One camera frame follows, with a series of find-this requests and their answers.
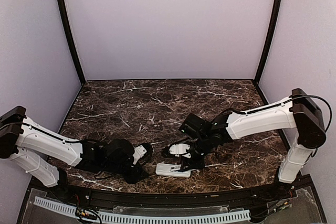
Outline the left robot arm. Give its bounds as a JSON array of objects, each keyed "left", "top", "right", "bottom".
[{"left": 1, "top": 106, "right": 153, "bottom": 201}]

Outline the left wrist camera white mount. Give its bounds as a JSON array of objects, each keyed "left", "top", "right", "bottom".
[{"left": 132, "top": 143, "right": 153, "bottom": 165}]

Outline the left black frame post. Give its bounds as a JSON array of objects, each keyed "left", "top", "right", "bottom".
[{"left": 57, "top": 0, "right": 86, "bottom": 85}]

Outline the white slotted cable duct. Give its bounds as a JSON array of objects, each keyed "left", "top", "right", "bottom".
[{"left": 34, "top": 196, "right": 250, "bottom": 223}]

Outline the black front rail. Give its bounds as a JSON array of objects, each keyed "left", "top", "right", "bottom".
[{"left": 28, "top": 175, "right": 313, "bottom": 210}]

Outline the right black frame post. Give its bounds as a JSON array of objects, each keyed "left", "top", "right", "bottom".
[{"left": 254, "top": 0, "right": 281, "bottom": 86}]

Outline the white battery cover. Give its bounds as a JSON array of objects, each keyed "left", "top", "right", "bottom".
[{"left": 169, "top": 166, "right": 183, "bottom": 172}]

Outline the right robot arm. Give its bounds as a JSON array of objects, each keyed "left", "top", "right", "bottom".
[{"left": 179, "top": 88, "right": 330, "bottom": 200}]

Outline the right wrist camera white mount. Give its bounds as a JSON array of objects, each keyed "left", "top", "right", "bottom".
[{"left": 161, "top": 143, "right": 191, "bottom": 158}]

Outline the white remote control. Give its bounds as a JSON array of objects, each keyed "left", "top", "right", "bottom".
[{"left": 155, "top": 163, "right": 191, "bottom": 178}]

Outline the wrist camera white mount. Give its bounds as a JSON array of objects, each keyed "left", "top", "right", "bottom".
[
  {"left": 161, "top": 143, "right": 191, "bottom": 158},
  {"left": 132, "top": 143, "right": 153, "bottom": 165}
]

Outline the black frame post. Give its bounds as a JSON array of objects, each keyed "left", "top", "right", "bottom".
[
  {"left": 57, "top": 0, "right": 86, "bottom": 85},
  {"left": 254, "top": 0, "right": 281, "bottom": 86}
]

